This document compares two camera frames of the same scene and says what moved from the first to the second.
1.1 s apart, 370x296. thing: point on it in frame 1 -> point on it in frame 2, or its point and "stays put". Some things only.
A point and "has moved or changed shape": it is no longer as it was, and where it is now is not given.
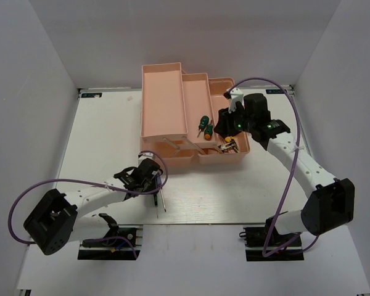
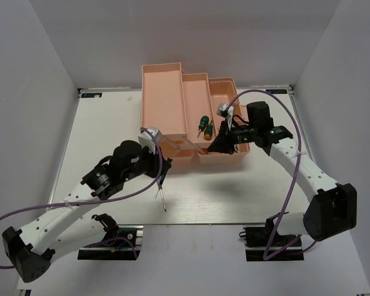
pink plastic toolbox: x=179 y=113 stays put
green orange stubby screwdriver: x=208 y=132 stays put
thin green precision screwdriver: x=155 y=202 has moved or changed shape
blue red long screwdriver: x=158 y=182 stays put
